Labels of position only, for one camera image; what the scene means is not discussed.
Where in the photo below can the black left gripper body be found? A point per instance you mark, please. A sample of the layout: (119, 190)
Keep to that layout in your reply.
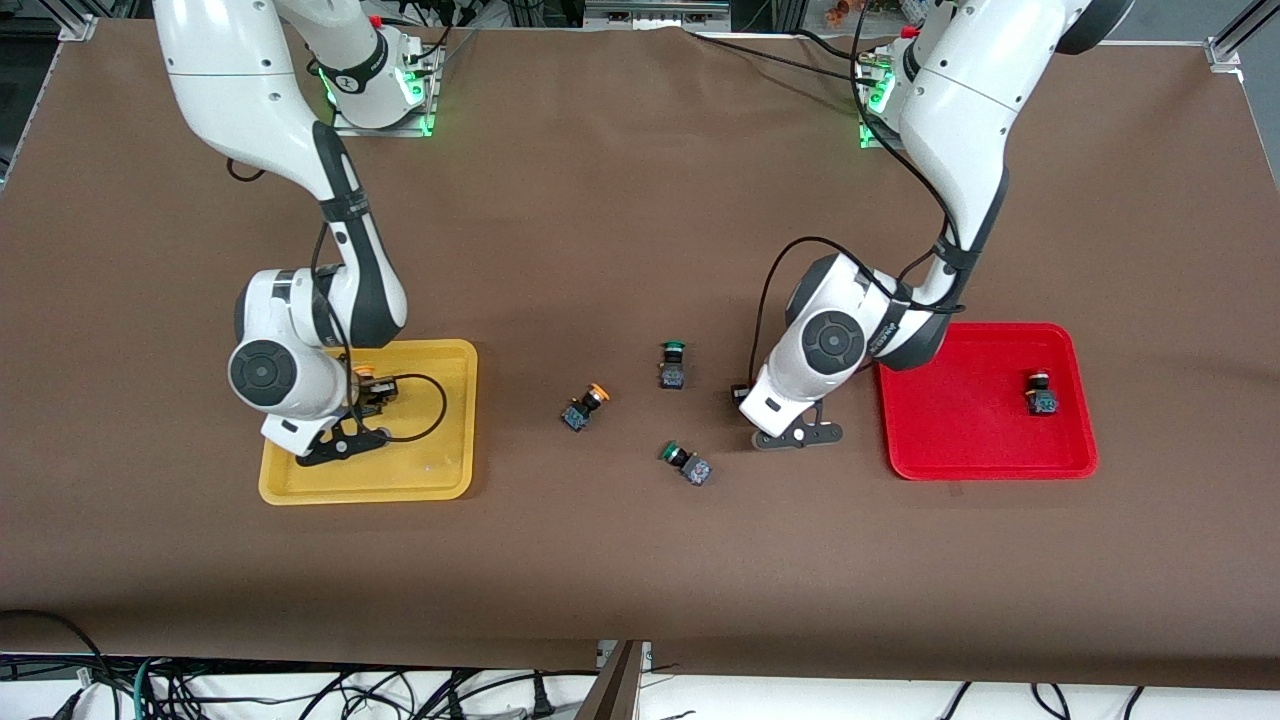
(741, 394)

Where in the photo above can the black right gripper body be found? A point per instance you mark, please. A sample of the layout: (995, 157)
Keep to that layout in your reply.
(376, 394)

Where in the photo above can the red push button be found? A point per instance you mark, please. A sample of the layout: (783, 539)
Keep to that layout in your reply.
(1043, 402)

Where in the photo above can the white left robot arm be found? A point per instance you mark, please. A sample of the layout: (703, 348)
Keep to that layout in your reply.
(960, 110)

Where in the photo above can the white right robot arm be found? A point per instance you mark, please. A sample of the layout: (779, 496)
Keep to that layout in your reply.
(250, 100)

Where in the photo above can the green push button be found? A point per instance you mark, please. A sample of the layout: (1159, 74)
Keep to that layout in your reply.
(695, 470)
(672, 375)

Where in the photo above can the yellow plastic tray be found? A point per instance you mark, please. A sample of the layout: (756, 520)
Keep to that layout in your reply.
(435, 475)

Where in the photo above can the brown table cloth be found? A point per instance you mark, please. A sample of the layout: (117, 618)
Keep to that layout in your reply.
(640, 230)

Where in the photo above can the red plastic tray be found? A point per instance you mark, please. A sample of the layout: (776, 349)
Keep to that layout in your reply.
(960, 420)

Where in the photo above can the aluminium profile bar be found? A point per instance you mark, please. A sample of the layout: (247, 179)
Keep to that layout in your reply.
(620, 690)

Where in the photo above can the black power plug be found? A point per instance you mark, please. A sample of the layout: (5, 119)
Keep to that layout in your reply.
(543, 700)

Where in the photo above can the grey metal box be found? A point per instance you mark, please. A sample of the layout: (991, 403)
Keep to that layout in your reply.
(655, 12)

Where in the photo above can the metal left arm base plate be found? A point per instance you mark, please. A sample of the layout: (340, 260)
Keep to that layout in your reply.
(868, 135)

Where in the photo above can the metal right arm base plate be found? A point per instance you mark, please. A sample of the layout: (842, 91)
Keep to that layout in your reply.
(425, 95)

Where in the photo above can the aluminium frame corner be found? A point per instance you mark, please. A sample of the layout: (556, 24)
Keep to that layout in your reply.
(1225, 50)
(78, 28)

